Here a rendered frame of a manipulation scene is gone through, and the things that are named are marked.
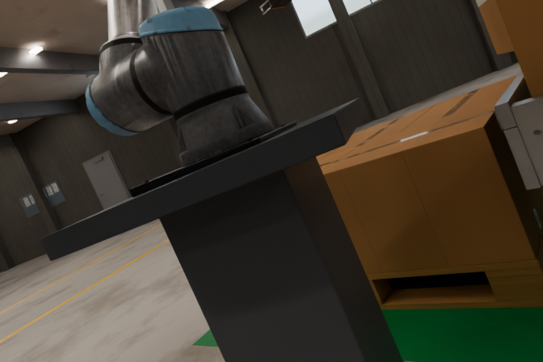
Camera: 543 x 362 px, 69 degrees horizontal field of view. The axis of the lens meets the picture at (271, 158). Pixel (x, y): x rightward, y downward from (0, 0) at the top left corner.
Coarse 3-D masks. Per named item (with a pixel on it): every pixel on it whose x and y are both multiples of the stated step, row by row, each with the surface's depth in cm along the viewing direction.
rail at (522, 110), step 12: (540, 96) 86; (516, 108) 87; (528, 108) 86; (540, 108) 84; (516, 120) 88; (528, 120) 86; (540, 120) 85; (528, 132) 87; (540, 132) 86; (528, 144) 88; (540, 144) 86; (540, 156) 87; (540, 168) 88; (540, 180) 89
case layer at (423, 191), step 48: (480, 96) 164; (384, 144) 149; (432, 144) 115; (480, 144) 108; (336, 192) 140; (384, 192) 129; (432, 192) 120; (480, 192) 112; (528, 192) 124; (384, 240) 135; (432, 240) 124; (480, 240) 116; (528, 240) 108
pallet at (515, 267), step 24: (480, 264) 118; (504, 264) 114; (528, 264) 110; (384, 288) 147; (408, 288) 146; (432, 288) 139; (456, 288) 133; (480, 288) 128; (504, 288) 116; (528, 288) 112
